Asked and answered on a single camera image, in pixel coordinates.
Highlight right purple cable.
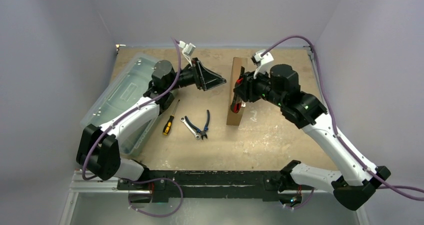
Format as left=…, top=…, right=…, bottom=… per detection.
left=259, top=34, right=424, bottom=211

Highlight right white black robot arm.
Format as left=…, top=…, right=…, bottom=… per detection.
left=231, top=64, right=391, bottom=211

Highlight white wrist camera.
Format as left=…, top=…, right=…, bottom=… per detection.
left=178, top=40, right=196, bottom=65
left=251, top=49, right=274, bottom=79

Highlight yellow black screwdriver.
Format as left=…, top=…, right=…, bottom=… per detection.
left=162, top=99, right=180, bottom=136

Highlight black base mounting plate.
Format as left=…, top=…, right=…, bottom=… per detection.
left=116, top=170, right=314, bottom=205

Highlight aluminium frame rail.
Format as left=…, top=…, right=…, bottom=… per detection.
left=59, top=170, right=370, bottom=225

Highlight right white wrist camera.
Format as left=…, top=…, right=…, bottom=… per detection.
left=251, top=49, right=274, bottom=79

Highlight silver wrench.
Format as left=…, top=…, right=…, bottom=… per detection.
left=180, top=117, right=201, bottom=140

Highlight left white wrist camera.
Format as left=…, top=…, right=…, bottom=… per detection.
left=178, top=40, right=196, bottom=65

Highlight brown cardboard express box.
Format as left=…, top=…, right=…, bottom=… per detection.
left=226, top=57, right=249, bottom=127

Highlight blue handled pliers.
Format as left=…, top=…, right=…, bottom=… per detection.
left=184, top=109, right=211, bottom=141

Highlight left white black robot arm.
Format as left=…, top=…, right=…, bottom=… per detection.
left=76, top=57, right=226, bottom=190

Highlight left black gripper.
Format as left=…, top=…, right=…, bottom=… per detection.
left=166, top=57, right=226, bottom=92

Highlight clear plastic storage bin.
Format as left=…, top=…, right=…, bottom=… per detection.
left=80, top=52, right=160, bottom=158

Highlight red utility knife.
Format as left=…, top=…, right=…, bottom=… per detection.
left=230, top=77, right=243, bottom=114

